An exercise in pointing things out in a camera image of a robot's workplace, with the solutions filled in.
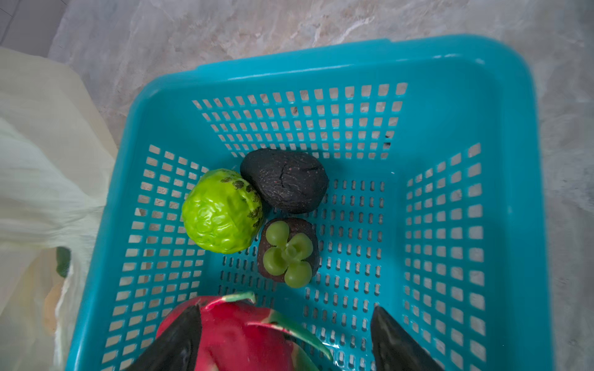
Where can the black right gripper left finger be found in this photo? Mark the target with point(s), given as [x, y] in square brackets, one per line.
[177, 348]

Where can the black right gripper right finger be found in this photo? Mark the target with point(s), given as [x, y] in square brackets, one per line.
[394, 349]

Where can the dark mangosteen green cap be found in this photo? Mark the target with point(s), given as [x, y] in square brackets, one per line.
[288, 252]

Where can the bright green custard apple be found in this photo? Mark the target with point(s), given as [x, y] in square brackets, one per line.
[223, 212]

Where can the dark green avocado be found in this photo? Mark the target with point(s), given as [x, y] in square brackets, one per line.
[291, 181]

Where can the cream printed plastic bag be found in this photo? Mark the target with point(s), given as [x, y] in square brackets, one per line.
[57, 157]

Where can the pink dragon fruit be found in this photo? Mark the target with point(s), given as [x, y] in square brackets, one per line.
[235, 334]

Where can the teal plastic basket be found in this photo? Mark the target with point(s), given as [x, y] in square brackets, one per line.
[434, 209]

